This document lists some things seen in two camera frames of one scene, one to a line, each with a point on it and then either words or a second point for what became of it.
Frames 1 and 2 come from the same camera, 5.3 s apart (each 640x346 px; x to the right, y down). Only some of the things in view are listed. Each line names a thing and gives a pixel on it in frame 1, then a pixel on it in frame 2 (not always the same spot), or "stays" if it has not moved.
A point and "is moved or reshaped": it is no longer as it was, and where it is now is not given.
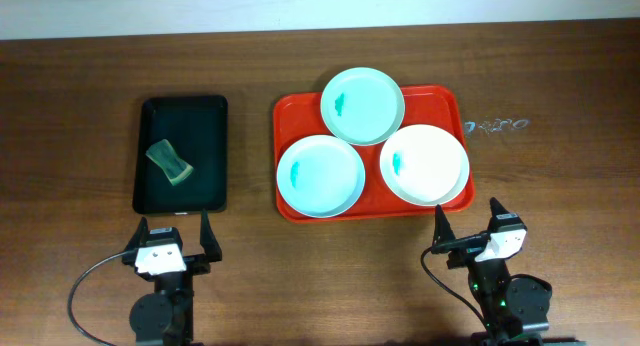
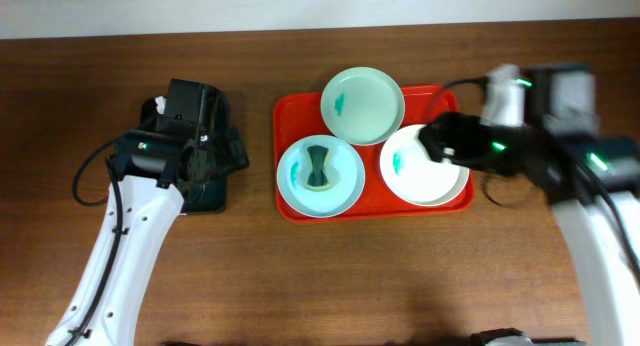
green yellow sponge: x=175 y=169 is moved or reshaped
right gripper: x=461 y=256 → x=447 y=142
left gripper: x=195 y=261 → x=232 y=149
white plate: x=425 y=164 stays
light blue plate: x=321 y=176 stays
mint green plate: x=363 y=106 stays
